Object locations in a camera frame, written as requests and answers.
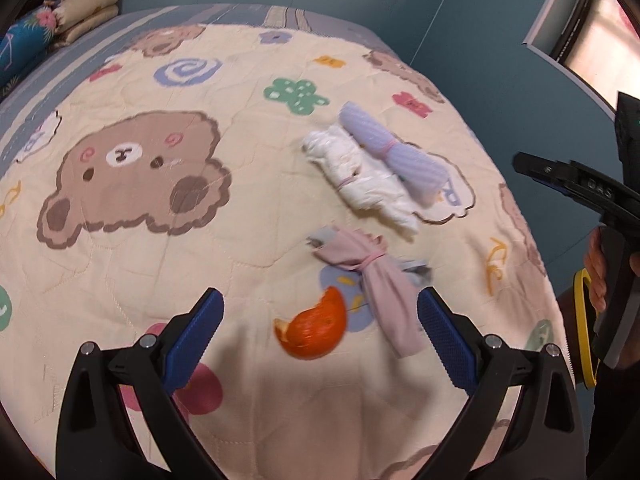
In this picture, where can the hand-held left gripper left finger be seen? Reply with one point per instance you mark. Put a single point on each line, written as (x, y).
(195, 340)

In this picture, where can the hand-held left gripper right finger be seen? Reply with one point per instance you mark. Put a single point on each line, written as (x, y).
(445, 340)

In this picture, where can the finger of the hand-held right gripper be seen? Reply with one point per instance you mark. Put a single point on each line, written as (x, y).
(545, 170)

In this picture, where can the pink cloth bundle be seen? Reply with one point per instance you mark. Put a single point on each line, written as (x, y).
(385, 300)

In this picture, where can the yellow rimmed black bin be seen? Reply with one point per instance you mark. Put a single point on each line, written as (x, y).
(580, 320)

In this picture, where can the orange peel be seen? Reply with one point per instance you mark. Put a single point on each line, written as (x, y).
(315, 330)

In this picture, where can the person's right hand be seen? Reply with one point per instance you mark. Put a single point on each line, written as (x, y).
(595, 265)

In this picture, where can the lavender rolled cloth bundle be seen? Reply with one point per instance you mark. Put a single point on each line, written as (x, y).
(400, 160)

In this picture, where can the printed bear blanket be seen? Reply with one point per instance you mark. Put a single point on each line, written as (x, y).
(250, 185)

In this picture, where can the white rolled cloth bundle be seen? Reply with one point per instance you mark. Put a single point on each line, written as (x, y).
(360, 180)

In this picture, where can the blue floral pillow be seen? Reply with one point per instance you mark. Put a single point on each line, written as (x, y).
(20, 45)

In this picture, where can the beige folded quilt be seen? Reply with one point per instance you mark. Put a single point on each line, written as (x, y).
(85, 10)

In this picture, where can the window frame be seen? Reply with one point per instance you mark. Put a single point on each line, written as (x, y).
(555, 20)

